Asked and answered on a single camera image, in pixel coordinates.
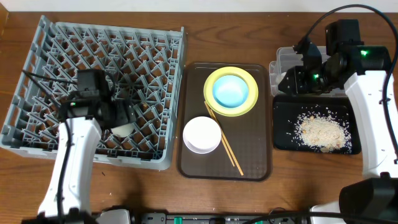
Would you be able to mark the rice food scraps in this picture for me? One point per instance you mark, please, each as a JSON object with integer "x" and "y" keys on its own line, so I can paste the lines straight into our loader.
{"x": 321, "y": 130}

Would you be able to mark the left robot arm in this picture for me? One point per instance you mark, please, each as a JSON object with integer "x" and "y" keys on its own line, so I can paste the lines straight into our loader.
{"x": 84, "y": 115}

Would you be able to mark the brown serving tray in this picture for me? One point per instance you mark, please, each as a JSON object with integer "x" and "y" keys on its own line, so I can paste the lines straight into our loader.
{"x": 249, "y": 135}

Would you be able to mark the black waste tray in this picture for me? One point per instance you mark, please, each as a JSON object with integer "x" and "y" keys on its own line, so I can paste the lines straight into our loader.
{"x": 290, "y": 112}

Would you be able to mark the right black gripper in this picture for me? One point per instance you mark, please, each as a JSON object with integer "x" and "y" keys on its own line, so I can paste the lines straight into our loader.
{"x": 296, "y": 84}

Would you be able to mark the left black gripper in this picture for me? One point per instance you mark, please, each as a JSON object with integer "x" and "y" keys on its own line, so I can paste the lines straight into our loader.
{"x": 125, "y": 113}

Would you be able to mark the small white cup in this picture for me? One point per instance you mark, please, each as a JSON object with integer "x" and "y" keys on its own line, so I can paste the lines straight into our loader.
{"x": 123, "y": 131}

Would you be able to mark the white paper napkin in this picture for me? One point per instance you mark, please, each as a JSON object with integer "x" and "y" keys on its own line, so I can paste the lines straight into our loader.
{"x": 279, "y": 78}

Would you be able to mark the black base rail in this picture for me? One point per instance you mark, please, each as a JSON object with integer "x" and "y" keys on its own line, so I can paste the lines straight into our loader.
{"x": 275, "y": 217}

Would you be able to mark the pink bowl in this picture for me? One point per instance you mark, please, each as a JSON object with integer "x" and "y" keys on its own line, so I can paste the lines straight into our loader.
{"x": 202, "y": 135}

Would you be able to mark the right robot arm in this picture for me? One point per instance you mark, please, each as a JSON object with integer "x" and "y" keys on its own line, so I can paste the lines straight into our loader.
{"x": 363, "y": 73}

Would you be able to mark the clear plastic waste bin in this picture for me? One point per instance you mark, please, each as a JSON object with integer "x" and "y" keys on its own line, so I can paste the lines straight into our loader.
{"x": 287, "y": 58}

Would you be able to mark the light blue bowl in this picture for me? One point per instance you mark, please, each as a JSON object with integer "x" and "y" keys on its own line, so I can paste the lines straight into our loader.
{"x": 230, "y": 91}

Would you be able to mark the yellow round plate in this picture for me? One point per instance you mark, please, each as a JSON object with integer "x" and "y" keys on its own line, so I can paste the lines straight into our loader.
{"x": 238, "y": 111}

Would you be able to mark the grey plastic dish rack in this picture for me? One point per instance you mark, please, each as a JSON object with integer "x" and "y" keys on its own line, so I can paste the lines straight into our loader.
{"x": 144, "y": 66}

